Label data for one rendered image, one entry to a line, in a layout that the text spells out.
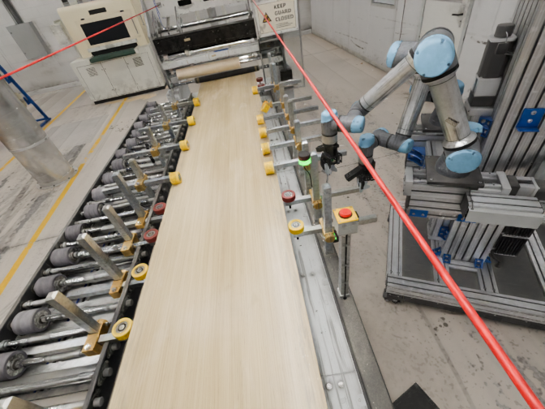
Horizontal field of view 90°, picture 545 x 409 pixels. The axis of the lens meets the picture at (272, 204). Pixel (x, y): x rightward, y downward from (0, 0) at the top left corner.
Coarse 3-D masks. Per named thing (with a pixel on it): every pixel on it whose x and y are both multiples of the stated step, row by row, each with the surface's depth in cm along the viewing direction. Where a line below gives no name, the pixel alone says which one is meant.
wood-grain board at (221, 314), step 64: (192, 128) 248; (256, 128) 227; (192, 192) 173; (256, 192) 163; (192, 256) 133; (256, 256) 127; (192, 320) 109; (256, 320) 104; (128, 384) 95; (192, 384) 91; (256, 384) 88; (320, 384) 86
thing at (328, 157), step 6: (324, 144) 133; (330, 144) 132; (336, 144) 132; (330, 150) 134; (336, 150) 132; (324, 156) 137; (330, 156) 136; (336, 156) 134; (330, 162) 135; (336, 162) 138
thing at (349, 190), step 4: (340, 188) 160; (344, 188) 159; (348, 188) 159; (352, 188) 158; (356, 188) 158; (320, 192) 160; (332, 192) 158; (336, 192) 158; (340, 192) 158; (344, 192) 159; (348, 192) 159; (352, 192) 159; (300, 196) 160; (304, 196) 160; (308, 196) 159; (320, 196) 159; (332, 196) 160; (296, 200) 159; (300, 200) 159; (304, 200) 159; (308, 200) 160; (288, 204) 160; (292, 204) 160
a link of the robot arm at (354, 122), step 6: (348, 114) 124; (354, 114) 122; (360, 114) 124; (342, 120) 122; (348, 120) 121; (354, 120) 119; (360, 120) 119; (348, 126) 121; (354, 126) 120; (360, 126) 119; (354, 132) 123; (360, 132) 122
